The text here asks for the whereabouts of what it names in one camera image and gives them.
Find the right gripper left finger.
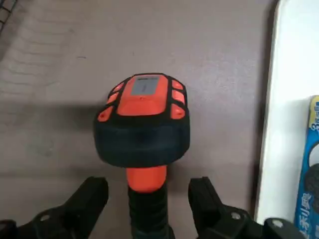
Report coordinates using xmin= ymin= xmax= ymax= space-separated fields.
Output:
xmin=0 ymin=176 xmax=109 ymax=239

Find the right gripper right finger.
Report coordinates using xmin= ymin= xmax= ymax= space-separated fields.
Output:
xmin=188 ymin=176 xmax=297 ymax=239

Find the cream plastic tray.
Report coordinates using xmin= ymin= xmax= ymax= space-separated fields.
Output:
xmin=254 ymin=0 xmax=319 ymax=225

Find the blue Oreo cookie box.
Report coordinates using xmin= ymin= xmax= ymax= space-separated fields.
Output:
xmin=294 ymin=95 xmax=319 ymax=239

